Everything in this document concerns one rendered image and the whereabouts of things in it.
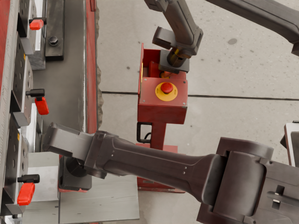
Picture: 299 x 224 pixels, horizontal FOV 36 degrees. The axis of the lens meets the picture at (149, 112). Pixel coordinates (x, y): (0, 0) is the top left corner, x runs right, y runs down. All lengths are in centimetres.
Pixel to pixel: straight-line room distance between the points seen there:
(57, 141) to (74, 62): 58
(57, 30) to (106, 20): 124
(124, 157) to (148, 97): 73
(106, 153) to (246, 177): 34
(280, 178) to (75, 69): 98
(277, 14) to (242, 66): 157
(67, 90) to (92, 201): 41
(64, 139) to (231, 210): 44
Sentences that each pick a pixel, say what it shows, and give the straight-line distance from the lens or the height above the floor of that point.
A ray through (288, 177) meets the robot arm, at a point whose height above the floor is 155.
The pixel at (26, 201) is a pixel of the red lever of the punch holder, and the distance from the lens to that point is 84.
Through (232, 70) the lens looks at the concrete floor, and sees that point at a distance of 252.
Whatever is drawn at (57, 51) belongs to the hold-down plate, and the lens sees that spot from 141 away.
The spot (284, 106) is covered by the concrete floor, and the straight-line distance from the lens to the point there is 247.
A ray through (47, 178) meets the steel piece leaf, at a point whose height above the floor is 100.
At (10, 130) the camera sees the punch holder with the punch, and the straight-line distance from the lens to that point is 89.
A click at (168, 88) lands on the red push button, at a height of 81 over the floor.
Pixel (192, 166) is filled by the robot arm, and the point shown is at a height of 148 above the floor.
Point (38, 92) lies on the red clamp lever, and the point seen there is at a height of 117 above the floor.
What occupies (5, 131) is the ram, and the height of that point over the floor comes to 128.
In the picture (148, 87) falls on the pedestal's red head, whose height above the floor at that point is 78.
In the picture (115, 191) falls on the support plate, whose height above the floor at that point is 100.
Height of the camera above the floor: 201
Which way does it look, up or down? 60 degrees down
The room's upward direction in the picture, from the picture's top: 4 degrees clockwise
